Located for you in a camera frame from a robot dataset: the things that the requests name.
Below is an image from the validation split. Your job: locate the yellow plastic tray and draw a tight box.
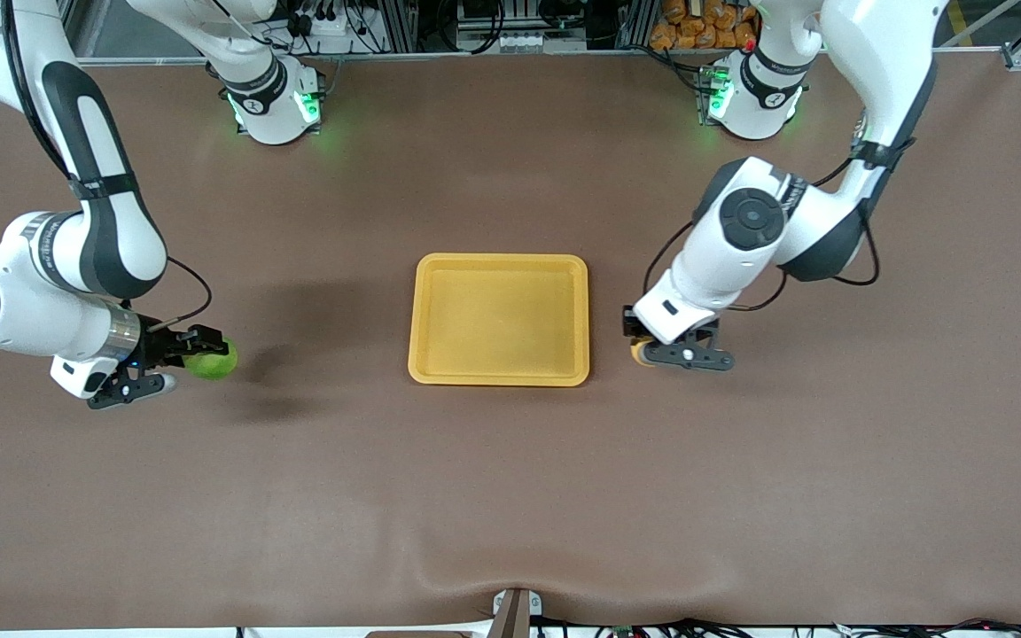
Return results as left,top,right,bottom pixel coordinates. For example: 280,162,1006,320
408,253,591,388

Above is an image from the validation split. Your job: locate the brown table mat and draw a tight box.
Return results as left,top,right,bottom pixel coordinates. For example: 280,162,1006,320
0,49,1021,632

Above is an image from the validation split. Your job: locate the bag of orange snacks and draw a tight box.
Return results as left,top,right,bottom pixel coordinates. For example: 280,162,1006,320
650,0,758,51

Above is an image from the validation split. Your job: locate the white power strip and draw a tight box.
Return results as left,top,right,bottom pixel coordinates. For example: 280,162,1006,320
284,9,361,41

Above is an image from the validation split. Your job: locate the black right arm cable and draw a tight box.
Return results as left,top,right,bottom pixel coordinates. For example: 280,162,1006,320
143,255,213,333

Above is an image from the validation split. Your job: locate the aluminium frame rail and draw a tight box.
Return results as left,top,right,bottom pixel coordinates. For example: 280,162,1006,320
76,46,1008,67

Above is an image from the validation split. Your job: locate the bundle of black cables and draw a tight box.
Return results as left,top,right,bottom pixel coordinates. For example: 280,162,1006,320
537,619,1021,638

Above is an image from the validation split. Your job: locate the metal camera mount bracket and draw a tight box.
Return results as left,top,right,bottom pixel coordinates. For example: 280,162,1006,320
493,588,542,638

